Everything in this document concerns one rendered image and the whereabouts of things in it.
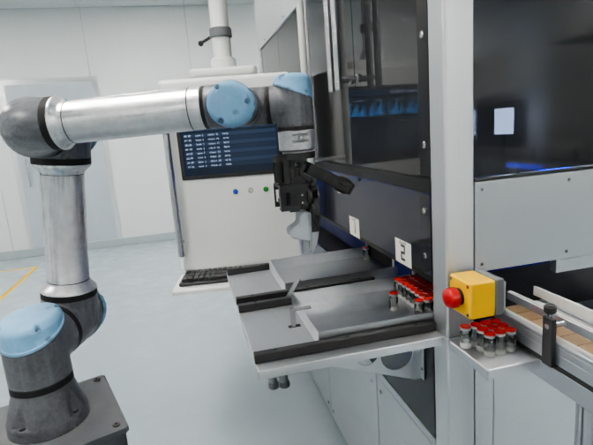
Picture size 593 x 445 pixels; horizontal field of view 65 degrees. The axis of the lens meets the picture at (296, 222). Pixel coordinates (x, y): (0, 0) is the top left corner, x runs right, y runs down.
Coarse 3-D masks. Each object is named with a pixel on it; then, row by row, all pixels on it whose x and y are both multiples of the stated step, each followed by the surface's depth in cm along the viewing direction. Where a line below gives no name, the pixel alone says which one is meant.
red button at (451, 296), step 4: (448, 288) 89; (452, 288) 89; (444, 292) 89; (448, 292) 88; (452, 292) 88; (456, 292) 88; (444, 296) 89; (448, 296) 88; (452, 296) 87; (456, 296) 87; (460, 296) 87; (444, 300) 89; (448, 300) 88; (452, 300) 87; (456, 300) 87; (460, 300) 87; (448, 304) 88; (452, 304) 88; (456, 304) 87; (460, 304) 88
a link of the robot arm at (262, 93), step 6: (252, 90) 91; (258, 90) 91; (264, 90) 91; (258, 96) 90; (264, 96) 90; (264, 102) 90; (264, 108) 90; (258, 114) 88; (264, 114) 91; (270, 114) 91; (258, 120) 92; (264, 120) 92; (270, 120) 92; (240, 126) 94
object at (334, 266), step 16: (304, 256) 157; (320, 256) 158; (336, 256) 160; (352, 256) 161; (272, 272) 150; (288, 272) 151; (304, 272) 149; (320, 272) 148; (336, 272) 147; (352, 272) 145; (368, 272) 135; (384, 272) 136; (288, 288) 130
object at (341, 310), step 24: (336, 288) 125; (360, 288) 126; (384, 288) 128; (312, 312) 117; (336, 312) 116; (360, 312) 114; (384, 312) 113; (408, 312) 112; (432, 312) 103; (312, 336) 103; (336, 336) 98
